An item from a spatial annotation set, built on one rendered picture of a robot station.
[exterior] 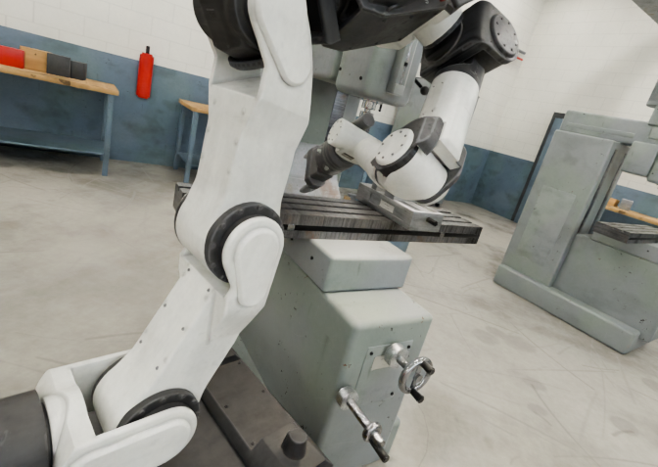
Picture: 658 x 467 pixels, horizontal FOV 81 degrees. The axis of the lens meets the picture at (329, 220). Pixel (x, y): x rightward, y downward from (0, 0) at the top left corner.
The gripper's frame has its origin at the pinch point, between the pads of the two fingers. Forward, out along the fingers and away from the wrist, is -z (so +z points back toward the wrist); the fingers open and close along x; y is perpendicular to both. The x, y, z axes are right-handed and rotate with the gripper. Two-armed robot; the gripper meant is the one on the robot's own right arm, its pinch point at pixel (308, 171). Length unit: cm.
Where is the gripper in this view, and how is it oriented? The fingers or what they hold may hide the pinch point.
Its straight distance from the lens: 111.0
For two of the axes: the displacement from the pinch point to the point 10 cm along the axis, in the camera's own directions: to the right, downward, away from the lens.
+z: 5.2, -1.8, -8.3
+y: -8.5, -2.3, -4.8
